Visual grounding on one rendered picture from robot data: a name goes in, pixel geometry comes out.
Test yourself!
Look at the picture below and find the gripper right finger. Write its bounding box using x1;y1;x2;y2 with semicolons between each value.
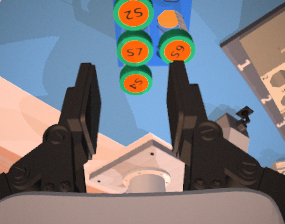
166;60;285;223

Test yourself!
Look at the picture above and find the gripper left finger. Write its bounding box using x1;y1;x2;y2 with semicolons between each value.
0;62;101;200

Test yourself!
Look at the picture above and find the blue flat mat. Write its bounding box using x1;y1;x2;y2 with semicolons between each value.
0;0;285;168

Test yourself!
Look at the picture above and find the beige tube rack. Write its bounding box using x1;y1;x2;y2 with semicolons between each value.
270;161;285;174

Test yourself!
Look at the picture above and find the blue tube rack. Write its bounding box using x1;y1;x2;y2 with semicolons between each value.
115;0;192;66

